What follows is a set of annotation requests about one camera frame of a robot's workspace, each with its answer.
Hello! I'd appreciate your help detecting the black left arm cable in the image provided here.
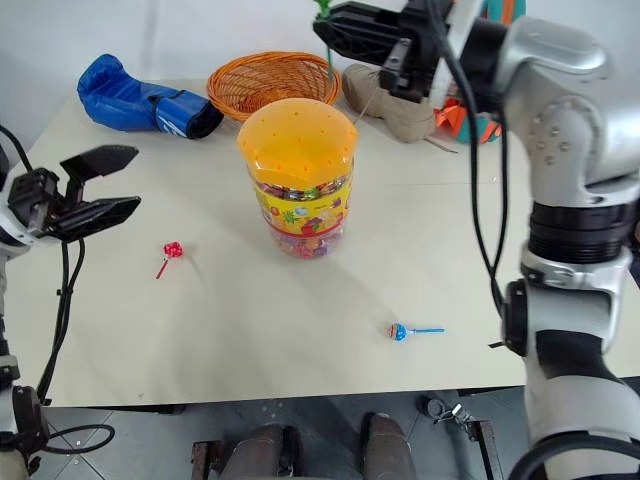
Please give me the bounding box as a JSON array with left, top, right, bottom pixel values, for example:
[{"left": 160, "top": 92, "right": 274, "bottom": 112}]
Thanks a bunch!
[{"left": 36, "top": 238, "right": 87, "bottom": 406}]

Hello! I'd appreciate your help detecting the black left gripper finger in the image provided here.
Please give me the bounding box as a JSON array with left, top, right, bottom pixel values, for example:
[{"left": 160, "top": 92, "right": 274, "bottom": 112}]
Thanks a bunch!
[
  {"left": 49, "top": 195, "right": 143, "bottom": 243},
  {"left": 59, "top": 144, "right": 141, "bottom": 205}
]

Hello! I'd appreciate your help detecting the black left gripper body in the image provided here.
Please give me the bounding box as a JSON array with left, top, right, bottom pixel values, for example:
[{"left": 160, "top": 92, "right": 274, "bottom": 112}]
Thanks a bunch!
[{"left": 7, "top": 168, "right": 70, "bottom": 235}]

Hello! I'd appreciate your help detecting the dark rounded shape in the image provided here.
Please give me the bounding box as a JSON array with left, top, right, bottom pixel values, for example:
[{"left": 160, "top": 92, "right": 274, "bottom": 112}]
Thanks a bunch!
[
  {"left": 361, "top": 412, "right": 419, "bottom": 480},
  {"left": 233, "top": 423, "right": 302, "bottom": 480}
]

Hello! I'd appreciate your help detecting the red lollipop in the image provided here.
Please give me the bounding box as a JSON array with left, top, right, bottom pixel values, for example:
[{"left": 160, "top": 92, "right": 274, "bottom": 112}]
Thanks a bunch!
[{"left": 155, "top": 241, "right": 186, "bottom": 280}]

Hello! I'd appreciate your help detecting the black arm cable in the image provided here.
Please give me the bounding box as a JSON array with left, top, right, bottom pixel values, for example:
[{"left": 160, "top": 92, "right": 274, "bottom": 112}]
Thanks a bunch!
[
  {"left": 424, "top": 0, "right": 511, "bottom": 319},
  {"left": 36, "top": 238, "right": 87, "bottom": 406}
]

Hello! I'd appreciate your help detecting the orange perforated jar lid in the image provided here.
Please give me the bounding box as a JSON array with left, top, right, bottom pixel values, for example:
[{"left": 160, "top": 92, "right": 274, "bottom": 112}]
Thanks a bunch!
[{"left": 236, "top": 98, "right": 360, "bottom": 194}]

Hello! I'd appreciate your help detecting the blue boxing glove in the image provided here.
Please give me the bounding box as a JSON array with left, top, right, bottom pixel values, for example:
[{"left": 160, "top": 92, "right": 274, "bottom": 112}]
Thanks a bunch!
[{"left": 76, "top": 53, "right": 225, "bottom": 141}]

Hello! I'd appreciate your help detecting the green lollipop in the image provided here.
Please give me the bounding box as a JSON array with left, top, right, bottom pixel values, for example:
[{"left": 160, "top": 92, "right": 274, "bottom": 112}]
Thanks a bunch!
[{"left": 312, "top": 0, "right": 336, "bottom": 82}]

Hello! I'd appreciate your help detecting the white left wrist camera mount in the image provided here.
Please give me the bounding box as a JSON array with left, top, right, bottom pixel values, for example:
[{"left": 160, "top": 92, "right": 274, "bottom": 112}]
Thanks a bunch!
[{"left": 0, "top": 193, "right": 37, "bottom": 262}]

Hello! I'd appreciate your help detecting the clear printed lollipop jar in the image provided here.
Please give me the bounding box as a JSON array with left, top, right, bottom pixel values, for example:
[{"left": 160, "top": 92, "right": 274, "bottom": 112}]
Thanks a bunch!
[{"left": 252, "top": 167, "right": 354, "bottom": 262}]

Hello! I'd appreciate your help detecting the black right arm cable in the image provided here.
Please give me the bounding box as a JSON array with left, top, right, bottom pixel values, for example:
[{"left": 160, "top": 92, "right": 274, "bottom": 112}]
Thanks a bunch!
[{"left": 424, "top": 0, "right": 511, "bottom": 319}]

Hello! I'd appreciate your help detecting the teal and orange toy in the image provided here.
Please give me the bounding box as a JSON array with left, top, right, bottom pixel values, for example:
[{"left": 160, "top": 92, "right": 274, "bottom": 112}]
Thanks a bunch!
[{"left": 432, "top": 0, "right": 529, "bottom": 147}]

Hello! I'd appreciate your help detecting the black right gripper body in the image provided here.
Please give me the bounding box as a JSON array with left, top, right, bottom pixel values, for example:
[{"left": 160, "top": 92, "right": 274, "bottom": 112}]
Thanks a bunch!
[{"left": 378, "top": 0, "right": 454, "bottom": 104}]

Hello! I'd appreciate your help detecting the orange wicker basket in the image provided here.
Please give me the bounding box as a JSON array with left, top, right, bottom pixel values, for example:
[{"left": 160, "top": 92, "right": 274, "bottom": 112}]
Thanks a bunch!
[{"left": 206, "top": 51, "right": 344, "bottom": 123}]

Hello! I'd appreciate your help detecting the blue lollipop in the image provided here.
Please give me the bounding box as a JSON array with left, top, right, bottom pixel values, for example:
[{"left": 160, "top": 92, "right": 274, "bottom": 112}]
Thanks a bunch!
[{"left": 389, "top": 322, "right": 446, "bottom": 344}]

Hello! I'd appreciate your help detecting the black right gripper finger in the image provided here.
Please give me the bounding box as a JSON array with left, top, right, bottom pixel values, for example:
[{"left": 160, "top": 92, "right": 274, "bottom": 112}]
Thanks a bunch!
[
  {"left": 313, "top": 13, "right": 405, "bottom": 66},
  {"left": 326, "top": 0, "right": 405, "bottom": 19}
]

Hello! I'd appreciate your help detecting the thin black floor cable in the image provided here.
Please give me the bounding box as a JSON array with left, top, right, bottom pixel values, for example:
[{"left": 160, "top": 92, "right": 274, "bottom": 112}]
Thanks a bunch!
[{"left": 29, "top": 423, "right": 117, "bottom": 457}]

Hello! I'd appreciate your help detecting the beige suede shoe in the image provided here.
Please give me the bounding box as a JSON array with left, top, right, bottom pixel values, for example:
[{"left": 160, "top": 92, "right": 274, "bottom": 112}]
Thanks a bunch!
[{"left": 341, "top": 63, "right": 459, "bottom": 156}]

